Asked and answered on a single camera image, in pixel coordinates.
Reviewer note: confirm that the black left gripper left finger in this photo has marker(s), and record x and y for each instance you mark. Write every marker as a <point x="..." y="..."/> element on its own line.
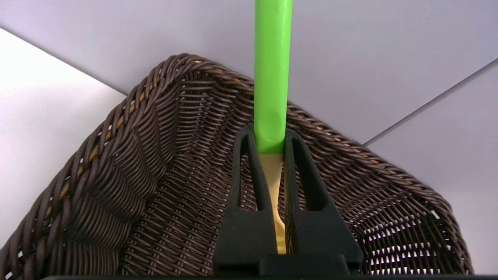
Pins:
<point x="243" y="233"/>

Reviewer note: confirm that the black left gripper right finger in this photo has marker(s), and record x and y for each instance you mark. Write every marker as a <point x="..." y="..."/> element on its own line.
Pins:
<point x="319" y="233"/>

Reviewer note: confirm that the dark brown wicker basket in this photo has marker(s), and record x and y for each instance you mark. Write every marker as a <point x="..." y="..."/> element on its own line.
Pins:
<point x="155" y="175"/>

